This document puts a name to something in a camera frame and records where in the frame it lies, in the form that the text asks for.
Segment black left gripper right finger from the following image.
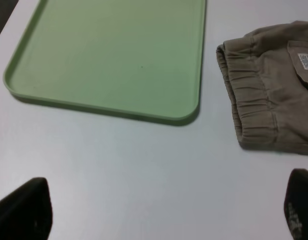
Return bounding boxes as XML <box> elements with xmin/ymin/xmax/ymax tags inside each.
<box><xmin>284</xmin><ymin>168</ymin><xmax>308</xmax><ymax>240</ymax></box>

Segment green plastic tray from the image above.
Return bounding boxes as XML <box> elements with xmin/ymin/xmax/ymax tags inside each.
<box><xmin>3</xmin><ymin>0</ymin><xmax>206</xmax><ymax>123</ymax></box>

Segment khaki jeans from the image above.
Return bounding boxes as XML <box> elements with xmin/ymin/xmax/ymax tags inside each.
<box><xmin>216</xmin><ymin>21</ymin><xmax>308</xmax><ymax>155</ymax></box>

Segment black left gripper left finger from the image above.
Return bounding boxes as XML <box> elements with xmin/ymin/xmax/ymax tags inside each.
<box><xmin>0</xmin><ymin>177</ymin><xmax>53</xmax><ymax>240</ymax></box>

